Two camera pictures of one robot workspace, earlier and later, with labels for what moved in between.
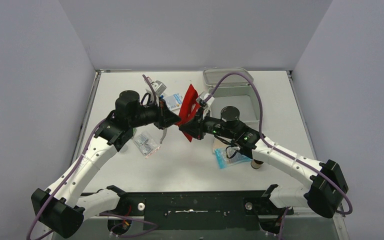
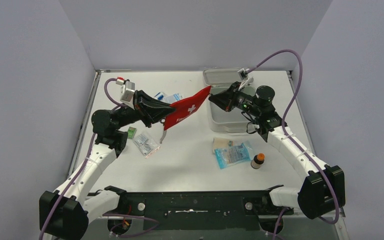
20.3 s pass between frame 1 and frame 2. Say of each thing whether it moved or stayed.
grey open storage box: stayed
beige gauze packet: stayed
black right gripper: moved
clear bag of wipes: stayed
